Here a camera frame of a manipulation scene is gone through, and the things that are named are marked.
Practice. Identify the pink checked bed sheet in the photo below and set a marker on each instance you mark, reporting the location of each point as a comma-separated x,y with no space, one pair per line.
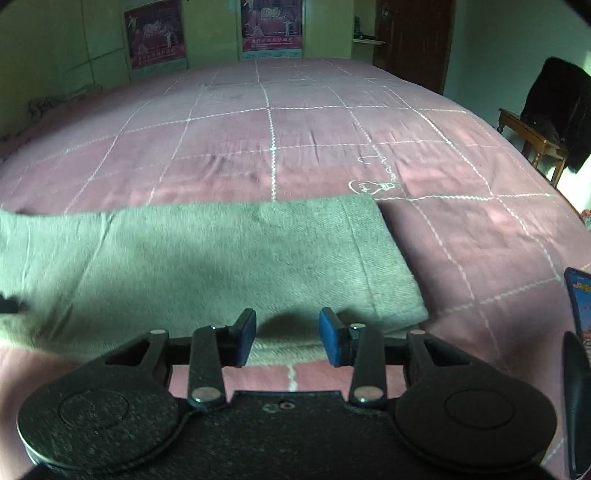
486,237

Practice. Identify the dark wooden door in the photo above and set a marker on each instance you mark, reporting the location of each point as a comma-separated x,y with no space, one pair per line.
415,39

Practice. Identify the grey fleece pants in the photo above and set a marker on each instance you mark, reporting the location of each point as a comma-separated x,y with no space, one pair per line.
86,283

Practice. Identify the white corner shelves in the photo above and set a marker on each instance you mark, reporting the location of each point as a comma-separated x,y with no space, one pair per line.
367,34

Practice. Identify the lower right purple poster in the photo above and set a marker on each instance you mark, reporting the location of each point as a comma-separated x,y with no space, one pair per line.
272,29

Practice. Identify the wooden chair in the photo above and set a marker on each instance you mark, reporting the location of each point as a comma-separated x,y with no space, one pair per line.
536,146

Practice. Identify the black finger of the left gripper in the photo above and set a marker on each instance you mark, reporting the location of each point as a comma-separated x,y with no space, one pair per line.
12,305

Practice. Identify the blue box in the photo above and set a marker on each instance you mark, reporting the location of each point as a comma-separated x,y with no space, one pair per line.
579,289

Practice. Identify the lower left purple poster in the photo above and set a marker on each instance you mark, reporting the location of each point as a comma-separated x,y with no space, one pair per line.
154,33

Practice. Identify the grey crumpled cloth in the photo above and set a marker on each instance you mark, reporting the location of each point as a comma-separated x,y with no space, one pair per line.
39,106

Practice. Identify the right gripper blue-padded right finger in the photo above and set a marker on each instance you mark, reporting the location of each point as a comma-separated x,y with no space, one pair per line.
369,352

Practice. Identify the purple poster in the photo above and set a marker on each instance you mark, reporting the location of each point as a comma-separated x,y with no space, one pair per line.
154,33
272,29

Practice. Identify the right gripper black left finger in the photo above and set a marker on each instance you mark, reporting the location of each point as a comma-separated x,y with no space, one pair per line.
205,353

